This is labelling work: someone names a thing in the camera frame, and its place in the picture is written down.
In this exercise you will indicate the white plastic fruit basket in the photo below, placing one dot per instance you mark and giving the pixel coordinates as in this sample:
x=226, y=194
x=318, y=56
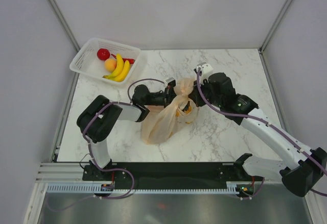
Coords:
x=88, y=64

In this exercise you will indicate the fake yellow banana bunch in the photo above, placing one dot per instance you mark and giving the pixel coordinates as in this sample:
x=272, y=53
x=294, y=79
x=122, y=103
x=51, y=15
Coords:
x=121, y=71

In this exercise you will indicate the peach banana-print plastic bag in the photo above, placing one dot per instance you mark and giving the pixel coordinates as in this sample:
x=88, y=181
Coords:
x=163, y=122

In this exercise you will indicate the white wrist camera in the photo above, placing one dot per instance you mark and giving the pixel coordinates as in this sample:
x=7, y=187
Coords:
x=204, y=69
x=171, y=82

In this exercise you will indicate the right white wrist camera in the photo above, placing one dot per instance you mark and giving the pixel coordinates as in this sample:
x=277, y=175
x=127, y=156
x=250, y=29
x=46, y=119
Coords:
x=204, y=69

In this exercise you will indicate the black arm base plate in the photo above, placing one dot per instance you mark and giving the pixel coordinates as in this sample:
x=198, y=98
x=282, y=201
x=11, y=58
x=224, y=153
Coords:
x=184, y=175

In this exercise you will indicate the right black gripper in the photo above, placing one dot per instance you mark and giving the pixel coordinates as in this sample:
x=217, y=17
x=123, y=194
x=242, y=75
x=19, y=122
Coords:
x=193, y=96

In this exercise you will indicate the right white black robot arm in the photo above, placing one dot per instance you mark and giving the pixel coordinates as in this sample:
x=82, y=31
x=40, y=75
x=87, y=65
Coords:
x=299, y=168

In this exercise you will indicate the white slotted cable duct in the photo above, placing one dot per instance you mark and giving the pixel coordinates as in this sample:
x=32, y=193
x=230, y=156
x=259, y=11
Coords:
x=98, y=188

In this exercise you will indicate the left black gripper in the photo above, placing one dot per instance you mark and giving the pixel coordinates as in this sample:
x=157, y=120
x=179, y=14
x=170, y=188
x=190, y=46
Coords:
x=170, y=95

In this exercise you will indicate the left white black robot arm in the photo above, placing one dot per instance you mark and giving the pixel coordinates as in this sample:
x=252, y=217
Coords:
x=98, y=119

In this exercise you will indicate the aluminium frame rail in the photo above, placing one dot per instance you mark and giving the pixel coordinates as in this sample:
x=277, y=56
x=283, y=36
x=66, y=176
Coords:
x=75, y=172

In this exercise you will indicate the fake orange fruit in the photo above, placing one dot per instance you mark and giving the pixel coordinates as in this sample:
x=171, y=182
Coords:
x=110, y=64

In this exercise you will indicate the fake red chili pepper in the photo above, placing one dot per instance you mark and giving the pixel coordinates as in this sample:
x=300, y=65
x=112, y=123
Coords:
x=130, y=60

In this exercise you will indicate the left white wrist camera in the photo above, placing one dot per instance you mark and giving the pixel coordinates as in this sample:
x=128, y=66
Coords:
x=171, y=82

